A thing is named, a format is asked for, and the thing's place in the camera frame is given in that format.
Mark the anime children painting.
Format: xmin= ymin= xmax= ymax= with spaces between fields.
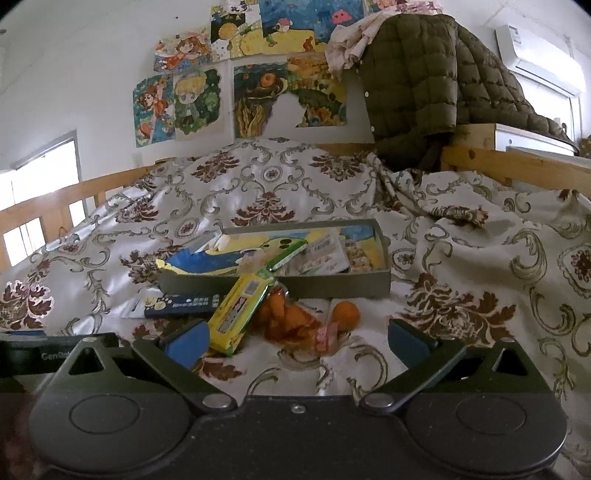
xmin=132 ymin=68 xmax=224 ymax=148

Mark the wooden bed rail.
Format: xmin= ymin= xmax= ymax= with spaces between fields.
xmin=0 ymin=124 xmax=591 ymax=273

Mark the window with frame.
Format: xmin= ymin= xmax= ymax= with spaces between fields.
xmin=1 ymin=131 xmax=81 ymax=267

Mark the yellow brown abstract painting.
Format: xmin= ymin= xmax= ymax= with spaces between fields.
xmin=233 ymin=54 xmax=348 ymax=138

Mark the yellow snack bar packet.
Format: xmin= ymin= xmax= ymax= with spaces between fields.
xmin=207 ymin=269 xmax=274 ymax=356

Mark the olive quilted down jacket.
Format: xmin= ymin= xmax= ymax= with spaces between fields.
xmin=359 ymin=14 xmax=570 ymax=172

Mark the floral patterned bedspread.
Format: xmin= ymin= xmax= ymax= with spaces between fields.
xmin=0 ymin=137 xmax=591 ymax=480

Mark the navy blue snack bar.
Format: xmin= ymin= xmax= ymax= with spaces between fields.
xmin=122 ymin=294 xmax=224 ymax=320

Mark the grey tray box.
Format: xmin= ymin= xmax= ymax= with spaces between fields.
xmin=157 ymin=219 xmax=391 ymax=299

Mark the orange candy bag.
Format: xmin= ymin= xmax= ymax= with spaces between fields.
xmin=252 ymin=287 xmax=339 ymax=355

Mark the red haired girl painting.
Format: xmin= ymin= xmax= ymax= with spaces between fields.
xmin=153 ymin=29 xmax=213 ymax=74

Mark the long nut bar pack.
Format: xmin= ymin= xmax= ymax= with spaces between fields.
xmin=341 ymin=239 xmax=374 ymax=274

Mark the green white snack packet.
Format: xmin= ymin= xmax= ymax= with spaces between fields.
xmin=287 ymin=230 xmax=351 ymax=276

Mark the small orange tangerine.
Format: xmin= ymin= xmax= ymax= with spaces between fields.
xmin=331 ymin=301 xmax=361 ymax=333

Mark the blue yellow scene painting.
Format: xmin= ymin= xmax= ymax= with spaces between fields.
xmin=209 ymin=0 xmax=365 ymax=60

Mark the pink floral cloth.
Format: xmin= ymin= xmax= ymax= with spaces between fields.
xmin=325 ymin=1 xmax=444 ymax=79

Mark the white air conditioner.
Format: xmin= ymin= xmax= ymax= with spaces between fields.
xmin=495 ymin=24 xmax=584 ymax=96

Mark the green sausage stick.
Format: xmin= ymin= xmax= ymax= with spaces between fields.
xmin=266 ymin=239 xmax=308 ymax=272

